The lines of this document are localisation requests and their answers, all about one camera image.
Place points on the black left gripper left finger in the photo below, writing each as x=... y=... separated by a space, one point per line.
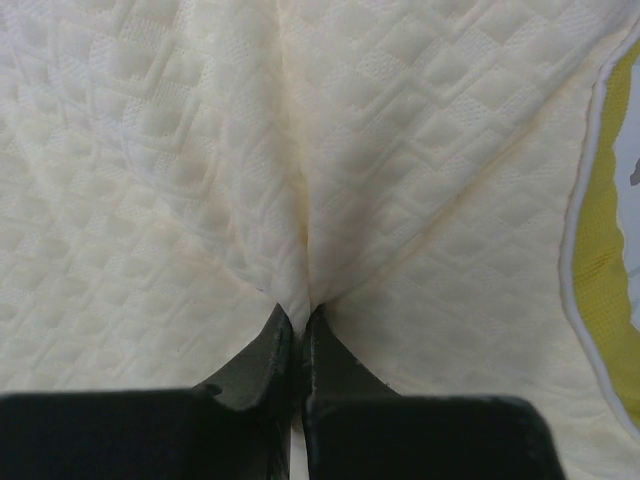
x=233 y=425

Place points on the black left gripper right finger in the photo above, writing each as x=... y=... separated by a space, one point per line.
x=357 y=427

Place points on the cream quilted pillow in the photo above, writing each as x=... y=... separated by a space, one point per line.
x=171 y=170

